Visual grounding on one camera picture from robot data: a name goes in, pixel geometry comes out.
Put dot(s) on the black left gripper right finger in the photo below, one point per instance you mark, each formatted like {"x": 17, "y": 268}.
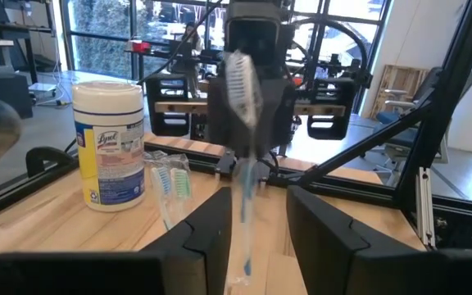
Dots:
{"x": 342, "y": 266}

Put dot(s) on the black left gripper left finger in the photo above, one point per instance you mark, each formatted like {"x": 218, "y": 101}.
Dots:
{"x": 187, "y": 266}

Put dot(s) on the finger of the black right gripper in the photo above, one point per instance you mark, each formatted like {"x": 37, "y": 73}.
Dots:
{"x": 279, "y": 119}
{"x": 217, "y": 123}

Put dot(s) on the toothbrushes compartment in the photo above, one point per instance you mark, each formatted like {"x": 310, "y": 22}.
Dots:
{"x": 242, "y": 90}

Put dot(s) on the blue toothbrush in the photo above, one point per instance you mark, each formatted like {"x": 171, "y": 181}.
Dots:
{"x": 163, "y": 180}

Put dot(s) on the red box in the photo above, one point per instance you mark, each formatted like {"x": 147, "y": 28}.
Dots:
{"x": 141, "y": 46}

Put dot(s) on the white yellow Lysol wipes canister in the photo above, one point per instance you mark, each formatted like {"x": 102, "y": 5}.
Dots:
{"x": 109, "y": 176}

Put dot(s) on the silver aluminium extrusion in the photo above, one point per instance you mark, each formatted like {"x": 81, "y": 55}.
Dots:
{"x": 425, "y": 209}

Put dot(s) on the grey office chair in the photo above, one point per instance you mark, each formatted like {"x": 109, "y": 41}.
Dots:
{"x": 396, "y": 119}

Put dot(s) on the wooden pallet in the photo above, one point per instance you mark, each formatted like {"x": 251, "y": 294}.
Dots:
{"x": 400, "y": 82}

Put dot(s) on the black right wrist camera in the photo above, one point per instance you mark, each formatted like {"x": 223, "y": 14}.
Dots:
{"x": 252, "y": 41}

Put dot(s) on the black diagonal frame strut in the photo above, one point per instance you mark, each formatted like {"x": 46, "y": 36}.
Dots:
{"x": 367, "y": 145}

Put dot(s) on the black rig frame post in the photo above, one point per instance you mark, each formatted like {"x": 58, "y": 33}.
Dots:
{"x": 445, "y": 102}

